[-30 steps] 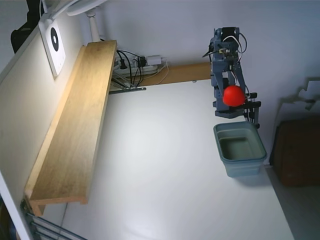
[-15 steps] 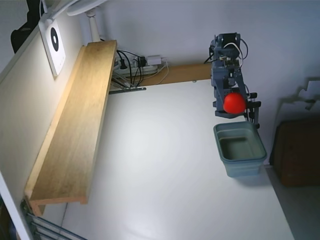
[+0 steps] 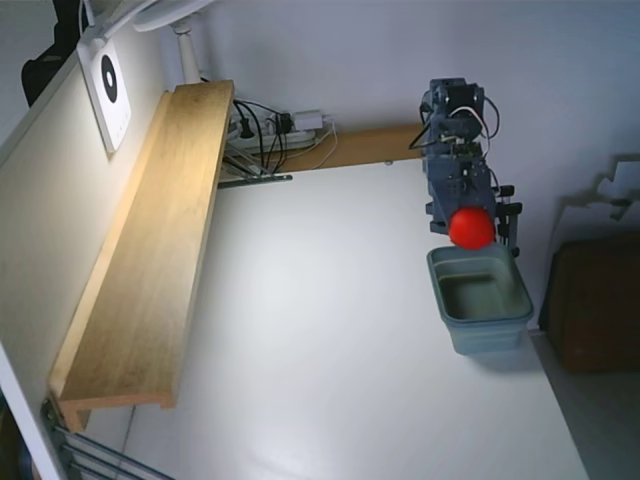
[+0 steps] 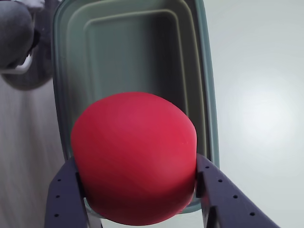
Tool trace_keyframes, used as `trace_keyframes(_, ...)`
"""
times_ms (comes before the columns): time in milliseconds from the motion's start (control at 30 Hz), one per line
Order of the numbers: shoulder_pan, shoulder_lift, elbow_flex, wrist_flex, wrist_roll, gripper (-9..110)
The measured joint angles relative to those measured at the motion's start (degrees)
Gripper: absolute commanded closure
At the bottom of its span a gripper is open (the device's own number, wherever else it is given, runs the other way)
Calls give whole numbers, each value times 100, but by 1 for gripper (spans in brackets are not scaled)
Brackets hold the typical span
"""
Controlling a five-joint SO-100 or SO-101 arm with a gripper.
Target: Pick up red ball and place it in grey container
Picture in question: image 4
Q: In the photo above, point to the red ball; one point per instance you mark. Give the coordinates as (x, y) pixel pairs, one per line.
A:
(135, 156)

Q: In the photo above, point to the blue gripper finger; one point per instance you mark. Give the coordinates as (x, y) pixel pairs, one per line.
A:
(64, 197)
(225, 204)

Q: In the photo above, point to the grey plastic container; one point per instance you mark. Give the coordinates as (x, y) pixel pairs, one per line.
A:
(128, 54)

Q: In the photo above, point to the white bent tube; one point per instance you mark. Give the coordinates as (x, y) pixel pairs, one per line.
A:
(25, 64)

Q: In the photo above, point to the dark grey rounded object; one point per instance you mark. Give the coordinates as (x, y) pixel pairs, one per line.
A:
(14, 35)

